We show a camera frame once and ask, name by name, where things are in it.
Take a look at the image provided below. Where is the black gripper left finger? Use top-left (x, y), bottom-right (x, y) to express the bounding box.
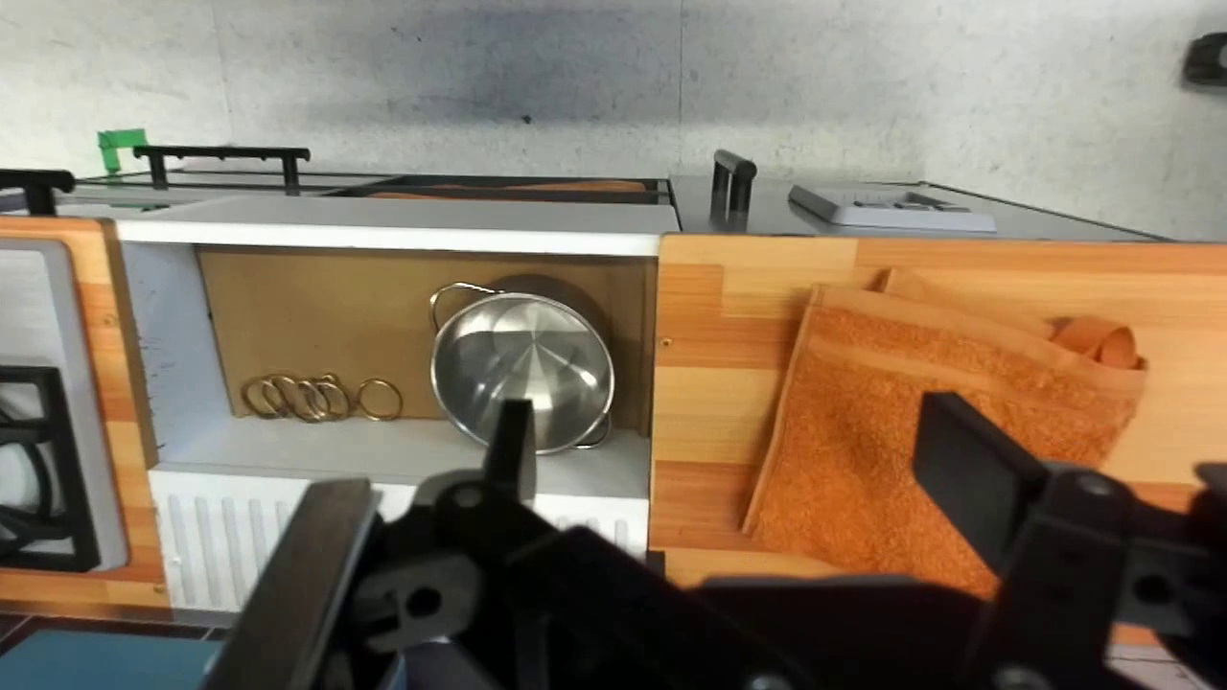
top-left (204, 474), bottom-right (379, 690)

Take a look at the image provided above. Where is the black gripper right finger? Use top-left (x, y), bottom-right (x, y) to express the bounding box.
top-left (911, 388), bottom-right (1067, 607)

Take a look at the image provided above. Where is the orange towel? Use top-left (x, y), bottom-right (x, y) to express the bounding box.
top-left (735, 266), bottom-right (1151, 607)

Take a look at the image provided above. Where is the black stove grate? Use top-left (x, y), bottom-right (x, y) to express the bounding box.
top-left (0, 365), bottom-right (104, 575)

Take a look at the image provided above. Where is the white toy sink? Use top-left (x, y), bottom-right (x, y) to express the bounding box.
top-left (110, 189), bottom-right (681, 616)

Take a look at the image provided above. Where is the bunch of metal rings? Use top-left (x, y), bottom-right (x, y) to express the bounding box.
top-left (236, 368), bottom-right (410, 425)

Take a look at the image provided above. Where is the steel bowl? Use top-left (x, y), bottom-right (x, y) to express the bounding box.
top-left (427, 278), bottom-right (621, 461)

